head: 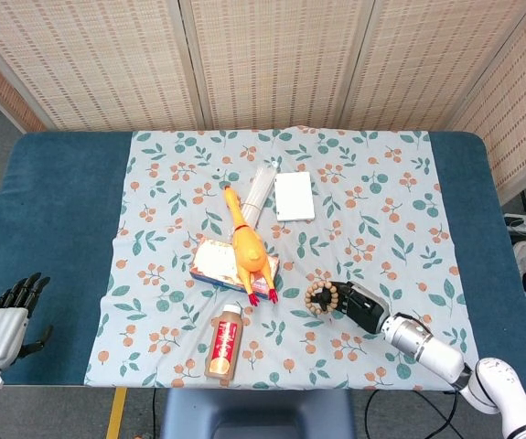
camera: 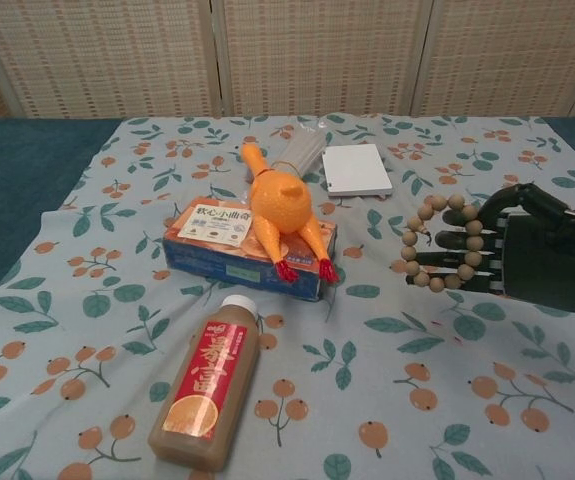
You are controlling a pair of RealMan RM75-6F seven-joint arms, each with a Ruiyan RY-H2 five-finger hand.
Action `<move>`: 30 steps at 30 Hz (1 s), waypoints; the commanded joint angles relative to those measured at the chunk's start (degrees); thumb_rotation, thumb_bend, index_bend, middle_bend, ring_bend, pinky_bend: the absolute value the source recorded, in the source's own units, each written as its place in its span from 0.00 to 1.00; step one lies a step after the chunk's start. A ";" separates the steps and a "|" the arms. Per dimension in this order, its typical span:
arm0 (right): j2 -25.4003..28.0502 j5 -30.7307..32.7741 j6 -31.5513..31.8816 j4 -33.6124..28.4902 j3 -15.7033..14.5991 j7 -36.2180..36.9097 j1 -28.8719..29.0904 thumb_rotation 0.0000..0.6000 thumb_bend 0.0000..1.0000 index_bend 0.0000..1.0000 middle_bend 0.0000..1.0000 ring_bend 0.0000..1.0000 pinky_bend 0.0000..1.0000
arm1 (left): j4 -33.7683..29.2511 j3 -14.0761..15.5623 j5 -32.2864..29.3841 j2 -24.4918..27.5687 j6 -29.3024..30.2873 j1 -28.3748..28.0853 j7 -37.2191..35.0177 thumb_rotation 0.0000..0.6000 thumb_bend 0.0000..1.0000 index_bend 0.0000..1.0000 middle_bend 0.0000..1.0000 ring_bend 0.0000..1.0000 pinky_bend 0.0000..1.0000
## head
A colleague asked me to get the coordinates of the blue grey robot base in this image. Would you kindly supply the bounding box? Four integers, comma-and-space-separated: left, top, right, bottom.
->
159, 388, 358, 439

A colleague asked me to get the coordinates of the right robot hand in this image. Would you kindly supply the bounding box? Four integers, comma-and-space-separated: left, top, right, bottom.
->
310, 281, 392, 336

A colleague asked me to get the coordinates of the bundle of white sticks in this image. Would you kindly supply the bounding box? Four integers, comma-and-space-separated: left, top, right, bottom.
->
242, 165, 277, 228

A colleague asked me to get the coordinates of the wooden bead bracelet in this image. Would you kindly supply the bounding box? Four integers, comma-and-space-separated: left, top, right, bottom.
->
304, 280, 340, 317

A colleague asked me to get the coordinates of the white flat rectangular box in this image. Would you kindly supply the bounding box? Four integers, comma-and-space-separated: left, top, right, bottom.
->
274, 171, 316, 223

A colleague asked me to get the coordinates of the brown drink bottle red label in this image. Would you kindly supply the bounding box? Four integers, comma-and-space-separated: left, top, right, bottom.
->
203, 304, 244, 380

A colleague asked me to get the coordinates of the yellow rubber chicken toy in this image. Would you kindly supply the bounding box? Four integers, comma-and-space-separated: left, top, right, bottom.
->
222, 185, 280, 306

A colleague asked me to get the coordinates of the floral patterned cloth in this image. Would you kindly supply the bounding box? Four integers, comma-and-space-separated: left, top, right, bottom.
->
82, 125, 486, 392

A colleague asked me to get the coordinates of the yellow floor tape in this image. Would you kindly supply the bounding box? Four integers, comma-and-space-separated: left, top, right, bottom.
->
105, 386, 128, 439

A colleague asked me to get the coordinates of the woven folding screen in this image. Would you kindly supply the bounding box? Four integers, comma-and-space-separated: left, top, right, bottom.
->
0, 0, 526, 207

